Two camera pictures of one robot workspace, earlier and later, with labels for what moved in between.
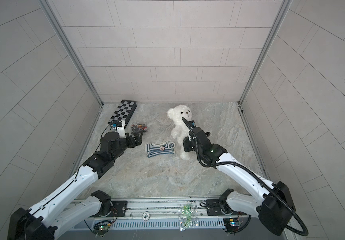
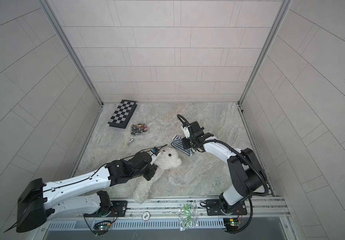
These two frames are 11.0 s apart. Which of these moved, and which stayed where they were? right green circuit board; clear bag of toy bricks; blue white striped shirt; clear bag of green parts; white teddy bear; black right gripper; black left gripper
Moved: blue white striped shirt; black left gripper; white teddy bear
Stayed: right green circuit board; clear bag of toy bricks; black right gripper; clear bag of green parts
